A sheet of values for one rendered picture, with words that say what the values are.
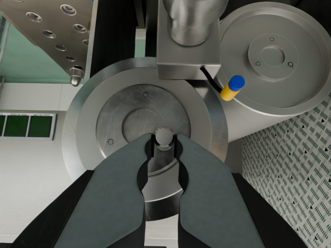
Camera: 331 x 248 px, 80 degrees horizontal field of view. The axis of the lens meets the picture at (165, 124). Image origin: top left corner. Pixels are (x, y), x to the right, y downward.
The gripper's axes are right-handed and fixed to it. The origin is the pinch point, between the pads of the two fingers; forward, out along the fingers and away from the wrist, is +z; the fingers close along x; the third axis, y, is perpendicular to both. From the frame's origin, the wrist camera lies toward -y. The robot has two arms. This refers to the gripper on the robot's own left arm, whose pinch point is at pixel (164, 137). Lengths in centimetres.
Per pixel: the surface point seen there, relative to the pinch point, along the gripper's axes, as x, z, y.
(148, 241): -3.2, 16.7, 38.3
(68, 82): -150, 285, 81
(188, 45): 1.7, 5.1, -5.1
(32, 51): -156, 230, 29
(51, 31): -22.1, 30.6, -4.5
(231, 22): 6.3, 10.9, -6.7
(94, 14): -7.8, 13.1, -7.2
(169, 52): 0.3, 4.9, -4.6
